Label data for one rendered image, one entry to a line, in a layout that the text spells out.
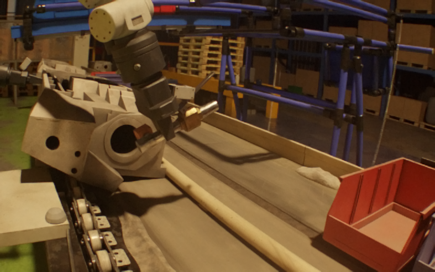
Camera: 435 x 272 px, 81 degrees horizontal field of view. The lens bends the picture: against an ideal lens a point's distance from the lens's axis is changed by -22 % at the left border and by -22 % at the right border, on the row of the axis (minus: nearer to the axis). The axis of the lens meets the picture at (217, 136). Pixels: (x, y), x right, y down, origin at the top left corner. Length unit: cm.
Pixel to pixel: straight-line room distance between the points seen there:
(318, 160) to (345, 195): 45
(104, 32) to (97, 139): 32
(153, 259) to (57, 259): 17
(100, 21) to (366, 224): 70
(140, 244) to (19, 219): 24
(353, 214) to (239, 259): 27
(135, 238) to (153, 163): 30
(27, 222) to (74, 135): 23
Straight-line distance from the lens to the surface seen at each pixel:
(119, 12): 54
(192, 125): 65
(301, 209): 79
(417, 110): 946
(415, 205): 88
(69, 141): 70
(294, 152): 114
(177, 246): 59
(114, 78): 257
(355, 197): 67
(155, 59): 57
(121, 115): 78
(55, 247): 56
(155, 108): 56
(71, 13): 125
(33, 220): 59
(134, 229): 64
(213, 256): 57
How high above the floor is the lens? 109
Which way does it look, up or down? 14 degrees down
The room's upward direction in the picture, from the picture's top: 5 degrees clockwise
